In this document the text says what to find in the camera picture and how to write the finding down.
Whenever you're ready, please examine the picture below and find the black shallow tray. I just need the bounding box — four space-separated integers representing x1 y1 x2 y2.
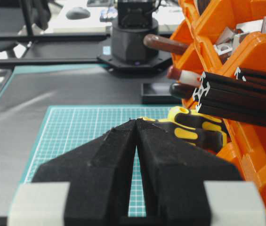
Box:
141 83 181 105

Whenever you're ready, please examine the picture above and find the black left robot arm base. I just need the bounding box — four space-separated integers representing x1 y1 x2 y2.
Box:
97 0 171 71

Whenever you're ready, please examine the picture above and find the green cutting mat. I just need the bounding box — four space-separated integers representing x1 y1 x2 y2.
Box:
24 105 183 218

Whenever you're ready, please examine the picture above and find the dark brown tool handle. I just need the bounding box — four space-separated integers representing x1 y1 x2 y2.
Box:
169 82 195 99

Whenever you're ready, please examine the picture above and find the black office chair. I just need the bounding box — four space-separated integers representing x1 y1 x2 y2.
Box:
0 0 51 59

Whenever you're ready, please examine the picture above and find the black aluminium extrusion bar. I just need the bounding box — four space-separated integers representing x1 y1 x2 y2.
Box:
193 72 266 127

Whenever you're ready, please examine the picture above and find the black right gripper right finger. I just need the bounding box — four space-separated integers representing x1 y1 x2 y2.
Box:
136 119 242 226

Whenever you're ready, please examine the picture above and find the brown wooden tool handle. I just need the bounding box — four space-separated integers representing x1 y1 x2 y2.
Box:
143 34 189 55

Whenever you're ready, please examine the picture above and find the silver corner brackets pile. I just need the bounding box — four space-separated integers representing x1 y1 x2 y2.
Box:
213 16 266 62

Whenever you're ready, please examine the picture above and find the yellow black handled screwdriver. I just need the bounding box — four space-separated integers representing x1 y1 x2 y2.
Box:
142 106 228 153

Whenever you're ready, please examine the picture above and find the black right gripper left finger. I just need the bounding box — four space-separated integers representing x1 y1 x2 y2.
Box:
32 120 136 226

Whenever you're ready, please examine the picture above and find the black computer mouse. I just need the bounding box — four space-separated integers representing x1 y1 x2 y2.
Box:
66 7 91 20

